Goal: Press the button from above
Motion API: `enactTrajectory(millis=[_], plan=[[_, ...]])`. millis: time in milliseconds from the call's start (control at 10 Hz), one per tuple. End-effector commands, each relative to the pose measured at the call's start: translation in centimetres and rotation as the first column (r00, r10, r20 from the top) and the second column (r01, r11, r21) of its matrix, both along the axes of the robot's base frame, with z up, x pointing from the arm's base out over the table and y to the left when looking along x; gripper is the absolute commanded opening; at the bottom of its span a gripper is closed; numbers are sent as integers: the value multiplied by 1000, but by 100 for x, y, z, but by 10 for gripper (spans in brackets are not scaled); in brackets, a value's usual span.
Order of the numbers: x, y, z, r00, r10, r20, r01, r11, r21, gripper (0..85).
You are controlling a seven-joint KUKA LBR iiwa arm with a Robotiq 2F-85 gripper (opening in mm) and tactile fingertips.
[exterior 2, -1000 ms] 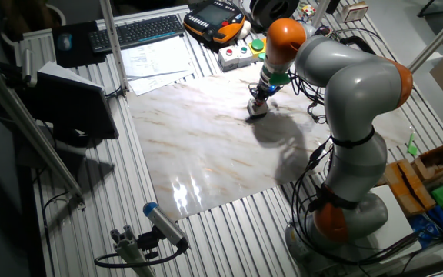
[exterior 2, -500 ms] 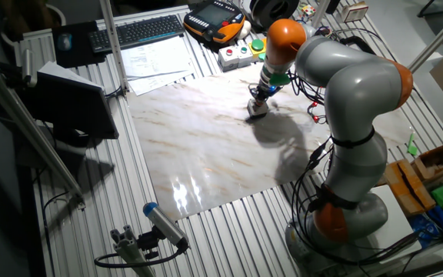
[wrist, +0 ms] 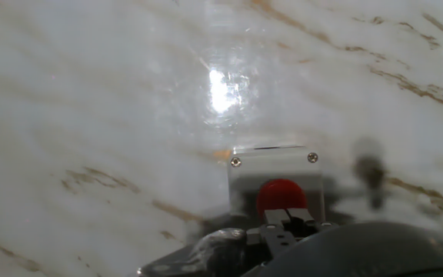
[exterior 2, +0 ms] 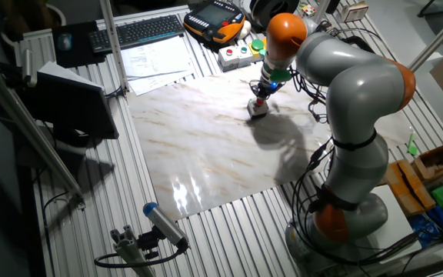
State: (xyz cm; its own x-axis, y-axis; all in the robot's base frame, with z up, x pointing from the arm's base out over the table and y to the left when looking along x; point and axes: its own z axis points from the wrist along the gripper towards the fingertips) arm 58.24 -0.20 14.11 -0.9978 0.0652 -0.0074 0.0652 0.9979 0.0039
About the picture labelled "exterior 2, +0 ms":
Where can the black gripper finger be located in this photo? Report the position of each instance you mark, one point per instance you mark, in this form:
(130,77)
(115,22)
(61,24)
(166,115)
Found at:
(258,97)
(263,98)

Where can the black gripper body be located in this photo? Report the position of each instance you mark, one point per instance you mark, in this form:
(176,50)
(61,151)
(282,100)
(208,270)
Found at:
(268,87)

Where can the grey box with red button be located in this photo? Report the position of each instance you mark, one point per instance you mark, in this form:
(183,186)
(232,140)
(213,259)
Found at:
(228,57)
(257,111)

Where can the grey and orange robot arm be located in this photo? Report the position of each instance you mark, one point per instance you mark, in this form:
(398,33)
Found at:
(364,100)

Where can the small teal push button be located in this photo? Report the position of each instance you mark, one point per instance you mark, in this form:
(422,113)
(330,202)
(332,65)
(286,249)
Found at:
(262,52)

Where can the grey box with green button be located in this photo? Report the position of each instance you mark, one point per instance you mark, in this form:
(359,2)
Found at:
(244,55)

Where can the yellow box with green button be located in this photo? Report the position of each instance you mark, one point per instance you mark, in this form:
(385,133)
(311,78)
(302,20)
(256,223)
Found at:
(257,45)

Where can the marble pattern mat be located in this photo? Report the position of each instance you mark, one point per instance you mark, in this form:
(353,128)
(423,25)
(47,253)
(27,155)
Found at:
(198,146)

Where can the black filament spool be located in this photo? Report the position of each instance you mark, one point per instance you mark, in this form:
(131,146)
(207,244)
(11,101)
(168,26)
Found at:
(275,5)

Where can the colourful puzzle cube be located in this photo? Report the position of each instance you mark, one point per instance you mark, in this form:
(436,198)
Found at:
(307,9)

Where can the orange and black teach pendant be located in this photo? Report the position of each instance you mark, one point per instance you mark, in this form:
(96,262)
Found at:
(214,17)

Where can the white printed paper sheet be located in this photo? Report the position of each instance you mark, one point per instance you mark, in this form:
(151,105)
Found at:
(156,84)
(156,57)

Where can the small white box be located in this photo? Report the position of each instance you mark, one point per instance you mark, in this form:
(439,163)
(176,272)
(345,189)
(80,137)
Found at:
(355,11)

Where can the black keyboard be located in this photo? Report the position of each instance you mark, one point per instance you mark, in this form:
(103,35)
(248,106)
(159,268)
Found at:
(137,32)

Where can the small green plastic piece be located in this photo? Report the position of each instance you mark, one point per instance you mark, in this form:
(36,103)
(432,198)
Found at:
(412,146)

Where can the orange cardboard box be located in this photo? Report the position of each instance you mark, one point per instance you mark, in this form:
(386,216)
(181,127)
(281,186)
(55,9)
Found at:
(408,188)

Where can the open brown cardboard box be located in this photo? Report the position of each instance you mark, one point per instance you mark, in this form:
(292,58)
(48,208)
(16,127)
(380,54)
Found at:
(435,159)

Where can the black mouse pad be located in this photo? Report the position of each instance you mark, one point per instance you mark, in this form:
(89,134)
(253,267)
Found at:
(79,57)

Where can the black monitor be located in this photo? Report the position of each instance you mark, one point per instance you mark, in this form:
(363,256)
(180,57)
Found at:
(71,105)

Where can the short aluminium profile stub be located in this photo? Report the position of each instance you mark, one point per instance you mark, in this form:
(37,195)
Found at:
(129,252)

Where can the dark computer mouse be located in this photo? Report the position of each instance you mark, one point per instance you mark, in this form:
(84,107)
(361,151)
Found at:
(64,41)

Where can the white round chair rim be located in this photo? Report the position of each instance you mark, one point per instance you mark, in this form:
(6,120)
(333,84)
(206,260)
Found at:
(62,14)

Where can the blue plastic bag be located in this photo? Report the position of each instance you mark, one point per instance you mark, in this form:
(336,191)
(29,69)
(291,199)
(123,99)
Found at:
(442,229)

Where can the long slanted aluminium beam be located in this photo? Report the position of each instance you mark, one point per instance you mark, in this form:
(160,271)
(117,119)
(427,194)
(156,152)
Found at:
(29,131)

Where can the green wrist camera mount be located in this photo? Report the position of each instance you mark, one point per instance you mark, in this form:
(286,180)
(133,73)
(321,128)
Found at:
(280,75)

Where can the upright aluminium profile post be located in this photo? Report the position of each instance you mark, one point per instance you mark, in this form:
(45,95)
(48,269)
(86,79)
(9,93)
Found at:
(112,42)

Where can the silver camera with blue end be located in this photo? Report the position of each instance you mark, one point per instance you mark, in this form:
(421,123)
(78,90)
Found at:
(165,225)

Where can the slanted aluminium post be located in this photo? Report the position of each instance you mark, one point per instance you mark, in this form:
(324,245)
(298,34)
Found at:
(437,38)

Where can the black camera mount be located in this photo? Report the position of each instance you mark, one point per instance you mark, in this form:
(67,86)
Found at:
(148,242)

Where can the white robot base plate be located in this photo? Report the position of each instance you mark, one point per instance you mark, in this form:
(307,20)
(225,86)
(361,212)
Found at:
(396,227)

